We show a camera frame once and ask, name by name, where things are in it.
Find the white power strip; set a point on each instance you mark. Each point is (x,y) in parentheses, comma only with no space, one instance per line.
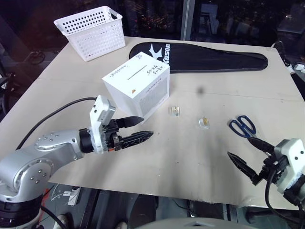
(73,196)

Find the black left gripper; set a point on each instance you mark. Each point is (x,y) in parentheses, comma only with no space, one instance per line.
(111,140)

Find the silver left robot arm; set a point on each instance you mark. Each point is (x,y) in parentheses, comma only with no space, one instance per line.
(28,164)

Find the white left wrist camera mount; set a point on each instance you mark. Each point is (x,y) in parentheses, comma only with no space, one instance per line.
(100,112)

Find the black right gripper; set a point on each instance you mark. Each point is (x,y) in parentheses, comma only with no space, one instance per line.
(274,169)

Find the grey window frame post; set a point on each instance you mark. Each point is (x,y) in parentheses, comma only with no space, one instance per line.
(188,19)

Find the small clear cube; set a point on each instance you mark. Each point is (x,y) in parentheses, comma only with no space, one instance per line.
(174,111)
(204,122)

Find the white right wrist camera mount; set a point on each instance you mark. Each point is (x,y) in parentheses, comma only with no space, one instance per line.
(289,155)

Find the black racket bag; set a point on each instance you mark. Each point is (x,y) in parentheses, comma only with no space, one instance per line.
(214,59)

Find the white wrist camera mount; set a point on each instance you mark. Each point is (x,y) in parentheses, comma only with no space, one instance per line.
(289,155)
(100,112)

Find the white perforated plastic basket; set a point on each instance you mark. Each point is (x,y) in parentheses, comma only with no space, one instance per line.
(95,35)

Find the white cardboard box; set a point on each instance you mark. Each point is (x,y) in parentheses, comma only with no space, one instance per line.
(135,86)

